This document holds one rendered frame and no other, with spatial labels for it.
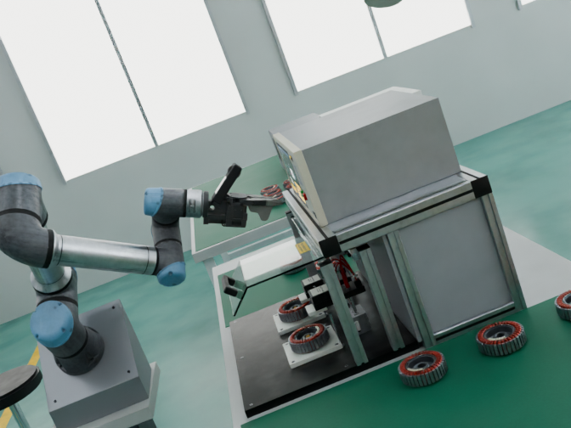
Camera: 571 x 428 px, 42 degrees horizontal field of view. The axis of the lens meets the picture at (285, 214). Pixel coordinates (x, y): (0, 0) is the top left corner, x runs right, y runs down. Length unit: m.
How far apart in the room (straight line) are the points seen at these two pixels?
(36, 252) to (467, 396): 1.03
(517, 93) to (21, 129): 4.51
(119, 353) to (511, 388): 1.17
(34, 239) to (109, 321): 0.60
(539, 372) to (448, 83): 5.51
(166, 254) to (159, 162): 4.76
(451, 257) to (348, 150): 0.37
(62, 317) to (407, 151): 1.04
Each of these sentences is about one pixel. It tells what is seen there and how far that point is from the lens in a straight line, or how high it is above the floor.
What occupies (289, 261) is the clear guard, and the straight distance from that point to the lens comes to 1.86.
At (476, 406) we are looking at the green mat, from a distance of 1.64.
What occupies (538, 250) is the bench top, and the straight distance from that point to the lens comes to 2.30.
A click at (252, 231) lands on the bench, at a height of 0.74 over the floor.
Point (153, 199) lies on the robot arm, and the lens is 1.93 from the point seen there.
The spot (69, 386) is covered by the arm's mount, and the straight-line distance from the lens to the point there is 2.32.
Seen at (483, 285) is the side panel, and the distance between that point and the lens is 1.92.
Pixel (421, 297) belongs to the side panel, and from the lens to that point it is 1.87.
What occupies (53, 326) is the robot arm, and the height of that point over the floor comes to 1.07.
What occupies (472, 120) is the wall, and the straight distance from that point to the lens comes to 7.15.
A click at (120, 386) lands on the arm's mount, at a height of 0.82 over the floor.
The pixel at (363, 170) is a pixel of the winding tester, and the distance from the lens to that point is 1.86.
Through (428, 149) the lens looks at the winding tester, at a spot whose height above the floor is 1.20.
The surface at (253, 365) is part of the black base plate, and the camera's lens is 2.11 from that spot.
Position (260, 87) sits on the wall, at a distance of 6.65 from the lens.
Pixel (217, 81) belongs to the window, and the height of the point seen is 1.34.
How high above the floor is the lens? 1.62
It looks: 14 degrees down
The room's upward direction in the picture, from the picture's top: 21 degrees counter-clockwise
